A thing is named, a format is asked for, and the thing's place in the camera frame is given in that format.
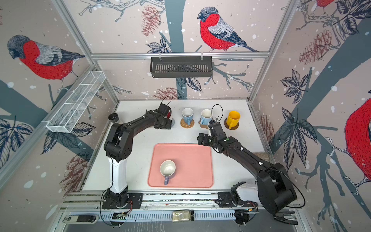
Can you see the black hanging basket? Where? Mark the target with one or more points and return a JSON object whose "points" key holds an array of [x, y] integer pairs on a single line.
{"points": [[181, 67]]}

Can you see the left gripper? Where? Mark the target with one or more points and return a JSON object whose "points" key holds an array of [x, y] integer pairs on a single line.
{"points": [[168, 126]]}

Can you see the dark brown round coaster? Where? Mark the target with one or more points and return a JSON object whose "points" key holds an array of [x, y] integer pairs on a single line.
{"points": [[232, 128]]}

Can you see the yellow mug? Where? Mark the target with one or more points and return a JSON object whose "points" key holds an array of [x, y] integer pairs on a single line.
{"points": [[233, 118]]}

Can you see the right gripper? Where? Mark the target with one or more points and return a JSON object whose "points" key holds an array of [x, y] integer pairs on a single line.
{"points": [[205, 137]]}

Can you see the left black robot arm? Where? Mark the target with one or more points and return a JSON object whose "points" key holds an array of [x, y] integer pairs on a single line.
{"points": [[119, 145]]}

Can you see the tan cork round coaster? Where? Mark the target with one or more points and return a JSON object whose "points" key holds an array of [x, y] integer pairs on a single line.
{"points": [[185, 125]]}

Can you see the white mug light-blue handle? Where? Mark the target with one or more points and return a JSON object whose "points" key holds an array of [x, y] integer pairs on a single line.
{"points": [[206, 117]]}

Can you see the white wire mesh basket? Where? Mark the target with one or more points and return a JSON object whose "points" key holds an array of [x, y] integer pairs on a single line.
{"points": [[77, 101]]}

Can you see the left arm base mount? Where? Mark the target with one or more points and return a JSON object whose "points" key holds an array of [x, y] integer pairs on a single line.
{"points": [[132, 201]]}

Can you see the pink tray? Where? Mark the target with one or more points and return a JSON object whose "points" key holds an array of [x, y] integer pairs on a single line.
{"points": [[194, 168]]}

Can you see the clear jar with grains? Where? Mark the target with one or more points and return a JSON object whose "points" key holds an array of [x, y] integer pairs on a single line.
{"points": [[263, 156]]}

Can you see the white mug purple handle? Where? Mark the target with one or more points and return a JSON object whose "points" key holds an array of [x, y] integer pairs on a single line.
{"points": [[167, 170]]}

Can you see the brown flower-shaped coaster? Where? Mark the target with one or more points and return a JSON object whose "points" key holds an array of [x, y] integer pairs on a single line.
{"points": [[207, 125]]}

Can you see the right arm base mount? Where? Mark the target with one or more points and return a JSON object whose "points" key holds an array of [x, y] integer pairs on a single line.
{"points": [[227, 199]]}

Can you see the black clamp tool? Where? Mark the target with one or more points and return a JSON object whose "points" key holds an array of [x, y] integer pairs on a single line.
{"points": [[286, 217]]}

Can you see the black-lid spice jar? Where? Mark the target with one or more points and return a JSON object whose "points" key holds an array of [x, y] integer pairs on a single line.
{"points": [[113, 118]]}

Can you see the white mug blue handle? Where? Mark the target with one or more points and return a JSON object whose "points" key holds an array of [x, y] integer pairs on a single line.
{"points": [[187, 114]]}

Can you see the black device on rail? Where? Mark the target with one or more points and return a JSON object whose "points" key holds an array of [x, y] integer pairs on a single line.
{"points": [[80, 219]]}

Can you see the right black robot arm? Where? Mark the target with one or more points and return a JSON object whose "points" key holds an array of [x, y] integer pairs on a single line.
{"points": [[274, 187]]}

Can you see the jar below table edge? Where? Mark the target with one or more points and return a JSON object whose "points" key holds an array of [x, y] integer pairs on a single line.
{"points": [[183, 215]]}

